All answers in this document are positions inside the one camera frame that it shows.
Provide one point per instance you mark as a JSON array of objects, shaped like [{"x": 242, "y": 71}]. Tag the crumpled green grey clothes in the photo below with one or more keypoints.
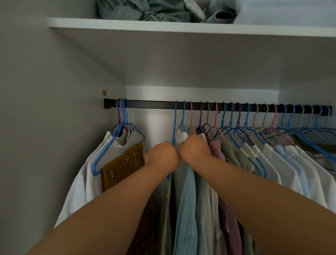
[{"x": 136, "y": 10}]

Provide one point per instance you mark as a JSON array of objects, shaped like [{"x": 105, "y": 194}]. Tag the person's right forearm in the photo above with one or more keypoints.
[{"x": 270, "y": 210}]

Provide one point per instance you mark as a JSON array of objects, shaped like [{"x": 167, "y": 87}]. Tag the person's right hand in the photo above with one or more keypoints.
[{"x": 195, "y": 151}]

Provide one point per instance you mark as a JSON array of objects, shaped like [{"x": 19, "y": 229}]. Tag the person's left hand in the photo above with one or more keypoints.
[{"x": 164, "y": 157}]

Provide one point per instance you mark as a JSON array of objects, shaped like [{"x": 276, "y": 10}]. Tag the pale blue folded quilt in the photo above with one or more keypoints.
[{"x": 286, "y": 11}]

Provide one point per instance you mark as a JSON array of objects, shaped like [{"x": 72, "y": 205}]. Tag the white wardrobe shelf board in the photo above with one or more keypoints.
[{"x": 197, "y": 60}]

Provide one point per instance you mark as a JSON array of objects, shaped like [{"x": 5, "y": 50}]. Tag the white wardrobe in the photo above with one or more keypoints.
[{"x": 52, "y": 144}]

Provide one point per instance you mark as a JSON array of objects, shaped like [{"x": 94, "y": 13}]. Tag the person's left forearm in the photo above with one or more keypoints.
[{"x": 99, "y": 220}]

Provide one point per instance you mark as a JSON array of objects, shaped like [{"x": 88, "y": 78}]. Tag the black closet rod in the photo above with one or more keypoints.
[{"x": 149, "y": 104}]

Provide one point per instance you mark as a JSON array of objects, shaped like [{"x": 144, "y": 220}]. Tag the row of coloured plastic hangers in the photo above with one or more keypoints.
[{"x": 231, "y": 118}]

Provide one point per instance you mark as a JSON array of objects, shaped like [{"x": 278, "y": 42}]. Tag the grey folded clothing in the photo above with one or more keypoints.
[{"x": 218, "y": 13}]

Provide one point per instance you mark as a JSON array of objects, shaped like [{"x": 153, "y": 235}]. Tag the row of clothes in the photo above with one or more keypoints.
[{"x": 286, "y": 168}]

